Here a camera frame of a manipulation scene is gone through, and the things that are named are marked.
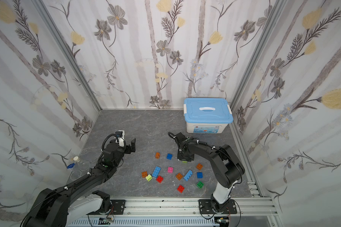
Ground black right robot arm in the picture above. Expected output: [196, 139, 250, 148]
[168, 132, 245, 214]

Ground dark blue small lego brick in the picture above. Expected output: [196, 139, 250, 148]
[166, 153, 172, 160]

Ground light blue long brick right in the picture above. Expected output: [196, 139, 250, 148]
[183, 170, 193, 181]

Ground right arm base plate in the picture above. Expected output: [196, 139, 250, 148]
[198, 199, 238, 215]

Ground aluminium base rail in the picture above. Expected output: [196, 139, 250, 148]
[108, 197, 277, 218]

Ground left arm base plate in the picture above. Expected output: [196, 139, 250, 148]
[89, 200, 126, 215]

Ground red lego brick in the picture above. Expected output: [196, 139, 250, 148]
[177, 185, 185, 193]
[156, 176, 164, 183]

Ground red lego brick front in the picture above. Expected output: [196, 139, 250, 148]
[177, 185, 185, 193]

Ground red lego brick left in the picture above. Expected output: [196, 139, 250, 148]
[156, 176, 164, 183]

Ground orange lego brick centre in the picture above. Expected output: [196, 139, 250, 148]
[176, 173, 183, 181]

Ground light blue long lego brick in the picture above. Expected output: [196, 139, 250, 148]
[152, 166, 161, 178]

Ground orange lego brick right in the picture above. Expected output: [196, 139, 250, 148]
[196, 163, 203, 170]

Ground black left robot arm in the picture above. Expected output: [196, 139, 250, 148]
[20, 131, 136, 227]

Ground brown-orange lego brick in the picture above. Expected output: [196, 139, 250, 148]
[142, 171, 148, 178]

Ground white perforated cable tray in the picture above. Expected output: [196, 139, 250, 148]
[69, 217, 220, 227]

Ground blue lid storage box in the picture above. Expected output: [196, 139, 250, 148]
[183, 97, 234, 134]

